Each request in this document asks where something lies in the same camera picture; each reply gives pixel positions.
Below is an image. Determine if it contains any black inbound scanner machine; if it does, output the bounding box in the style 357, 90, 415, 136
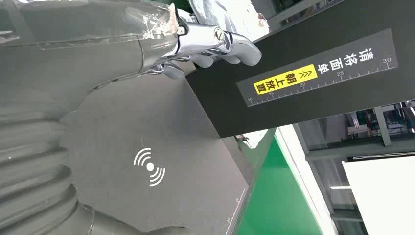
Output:
60, 0, 415, 235

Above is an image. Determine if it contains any grey parcel bag red dot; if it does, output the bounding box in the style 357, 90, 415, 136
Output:
188, 0, 270, 43

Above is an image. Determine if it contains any white parcel bag black lettering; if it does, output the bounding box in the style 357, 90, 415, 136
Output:
236, 129, 270, 150

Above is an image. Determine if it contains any bright green conveyor belt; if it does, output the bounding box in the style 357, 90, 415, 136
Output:
236, 138, 323, 235

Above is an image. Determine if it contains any dark green table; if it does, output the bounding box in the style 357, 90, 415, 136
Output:
231, 128, 278, 235

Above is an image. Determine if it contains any yellow and grey ruler label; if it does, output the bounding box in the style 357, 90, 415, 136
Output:
236, 28, 399, 108

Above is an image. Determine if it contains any white board panel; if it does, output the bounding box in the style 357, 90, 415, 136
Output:
342, 155, 415, 235

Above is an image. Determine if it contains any pale conveyor side rail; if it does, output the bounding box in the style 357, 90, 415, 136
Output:
274, 124, 340, 235

